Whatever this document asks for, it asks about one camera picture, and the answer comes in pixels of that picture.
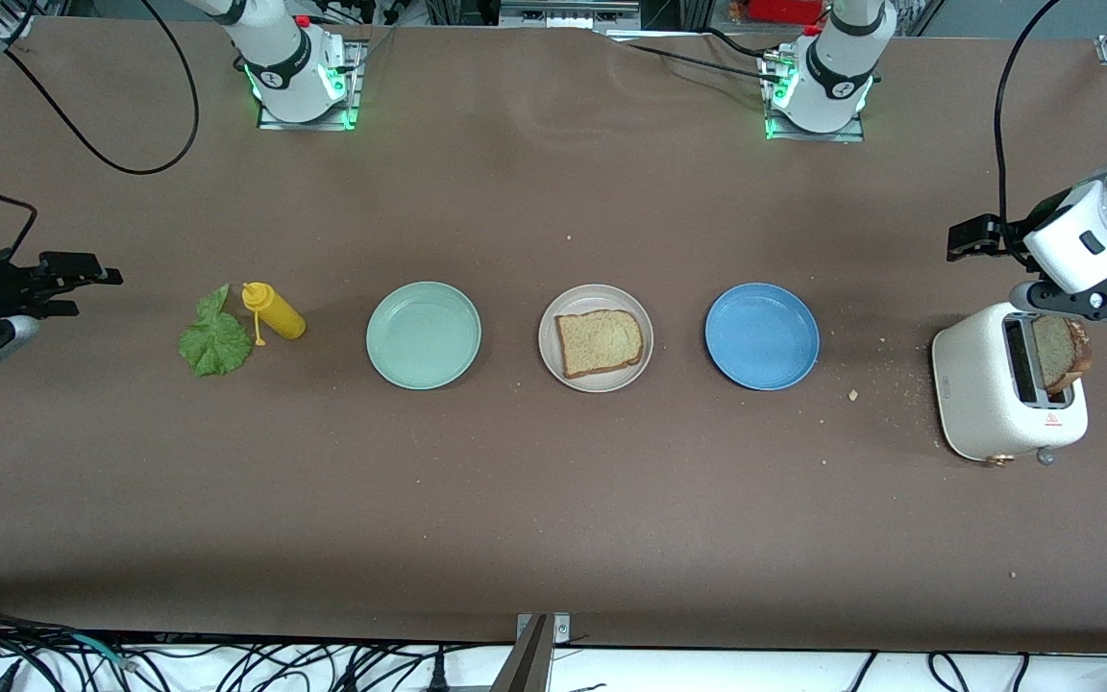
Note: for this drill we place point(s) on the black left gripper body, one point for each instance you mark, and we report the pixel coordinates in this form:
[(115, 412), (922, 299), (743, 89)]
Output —
[(1015, 234)]

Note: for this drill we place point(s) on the green lettuce leaf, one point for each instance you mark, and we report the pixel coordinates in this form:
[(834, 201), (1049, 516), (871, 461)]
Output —
[(212, 346)]

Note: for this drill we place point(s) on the yellow mustard squeeze bottle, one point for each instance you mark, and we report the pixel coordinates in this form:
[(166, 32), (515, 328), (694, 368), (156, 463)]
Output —
[(280, 317)]

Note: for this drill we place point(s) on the brown crust bread slice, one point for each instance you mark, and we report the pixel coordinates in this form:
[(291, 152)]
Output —
[(602, 343), (1058, 356)]

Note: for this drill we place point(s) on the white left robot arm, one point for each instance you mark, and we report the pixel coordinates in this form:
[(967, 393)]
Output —
[(1082, 240)]

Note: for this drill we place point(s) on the blue round plate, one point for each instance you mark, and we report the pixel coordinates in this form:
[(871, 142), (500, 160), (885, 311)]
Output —
[(762, 336)]

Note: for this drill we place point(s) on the pale green round plate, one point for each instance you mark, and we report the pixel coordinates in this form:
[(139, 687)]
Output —
[(424, 336)]

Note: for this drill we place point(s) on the beige round plate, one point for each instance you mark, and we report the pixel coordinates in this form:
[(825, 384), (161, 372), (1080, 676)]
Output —
[(602, 297)]

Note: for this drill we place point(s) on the white two-slot toaster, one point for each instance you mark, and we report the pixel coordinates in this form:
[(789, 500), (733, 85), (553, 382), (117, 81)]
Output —
[(971, 384)]

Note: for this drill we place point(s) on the red box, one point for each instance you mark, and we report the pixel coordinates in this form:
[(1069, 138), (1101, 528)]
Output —
[(784, 10)]

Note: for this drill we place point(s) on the black power plug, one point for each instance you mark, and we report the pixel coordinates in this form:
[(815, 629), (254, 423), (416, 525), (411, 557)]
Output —
[(435, 675)]

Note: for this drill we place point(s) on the grey metal strut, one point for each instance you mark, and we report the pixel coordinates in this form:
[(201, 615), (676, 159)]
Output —
[(527, 663)]

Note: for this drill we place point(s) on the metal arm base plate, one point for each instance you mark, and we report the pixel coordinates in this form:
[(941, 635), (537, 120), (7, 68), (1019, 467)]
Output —
[(350, 113), (851, 136)]

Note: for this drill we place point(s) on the silver metal frame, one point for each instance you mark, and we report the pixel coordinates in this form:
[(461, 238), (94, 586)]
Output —
[(568, 13)]

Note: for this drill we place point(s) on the small metal bracket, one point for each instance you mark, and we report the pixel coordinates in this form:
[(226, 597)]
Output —
[(561, 630)]

